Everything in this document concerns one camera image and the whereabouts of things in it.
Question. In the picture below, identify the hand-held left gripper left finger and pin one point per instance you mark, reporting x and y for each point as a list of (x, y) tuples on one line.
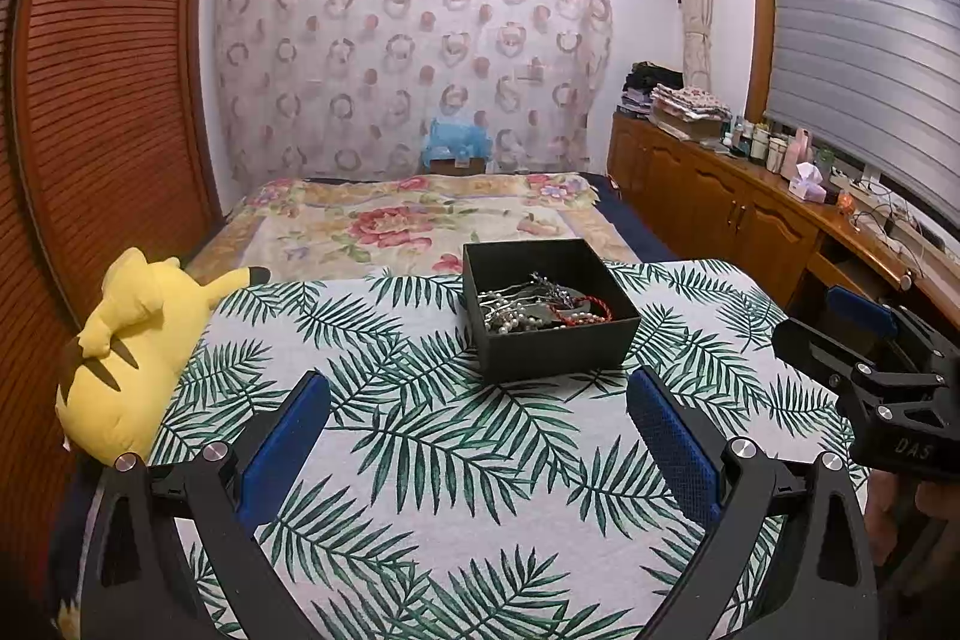
[(289, 437)]

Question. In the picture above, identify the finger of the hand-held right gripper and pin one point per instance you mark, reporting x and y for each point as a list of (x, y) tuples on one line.
[(862, 310), (814, 347)]

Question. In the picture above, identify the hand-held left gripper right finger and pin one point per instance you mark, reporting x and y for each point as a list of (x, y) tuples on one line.
[(671, 445)]

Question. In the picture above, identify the black jewelry box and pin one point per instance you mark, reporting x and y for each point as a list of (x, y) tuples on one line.
[(555, 355)]

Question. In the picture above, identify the person's right hand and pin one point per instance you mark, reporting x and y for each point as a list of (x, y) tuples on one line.
[(889, 505)]

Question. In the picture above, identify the pink tissue box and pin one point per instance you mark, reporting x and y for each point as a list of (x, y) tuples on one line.
[(806, 183)]

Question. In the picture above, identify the green leaf print cloth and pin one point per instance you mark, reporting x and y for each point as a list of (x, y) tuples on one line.
[(450, 460)]

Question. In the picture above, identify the wooden cabinet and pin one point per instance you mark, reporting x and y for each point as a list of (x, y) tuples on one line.
[(720, 205)]

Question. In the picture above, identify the yellow plush toy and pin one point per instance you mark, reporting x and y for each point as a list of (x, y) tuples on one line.
[(135, 355)]

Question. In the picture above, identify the group of bottles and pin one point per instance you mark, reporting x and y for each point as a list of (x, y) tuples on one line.
[(765, 141)]

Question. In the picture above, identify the navy bed sheet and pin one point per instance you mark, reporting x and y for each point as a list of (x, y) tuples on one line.
[(637, 227)]

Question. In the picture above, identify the floral blanket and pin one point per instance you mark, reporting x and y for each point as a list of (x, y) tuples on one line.
[(390, 220)]

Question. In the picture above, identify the stack of patterned cloths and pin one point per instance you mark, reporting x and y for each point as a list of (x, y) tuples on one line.
[(690, 108)]

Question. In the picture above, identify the grey window blind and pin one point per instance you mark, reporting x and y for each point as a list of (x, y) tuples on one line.
[(870, 33)]

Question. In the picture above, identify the stack of dark clothes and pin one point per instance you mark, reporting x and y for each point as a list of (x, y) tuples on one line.
[(651, 85)]

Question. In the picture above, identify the cardboard box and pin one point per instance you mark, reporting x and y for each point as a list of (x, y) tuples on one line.
[(457, 165)]

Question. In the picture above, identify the blue plastic bag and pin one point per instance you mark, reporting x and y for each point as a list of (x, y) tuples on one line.
[(457, 136)]

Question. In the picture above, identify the wooden louvered wardrobe door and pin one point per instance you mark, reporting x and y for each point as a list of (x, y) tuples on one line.
[(90, 123)]

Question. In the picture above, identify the circle patterned curtain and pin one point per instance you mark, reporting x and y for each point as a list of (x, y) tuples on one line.
[(405, 48)]

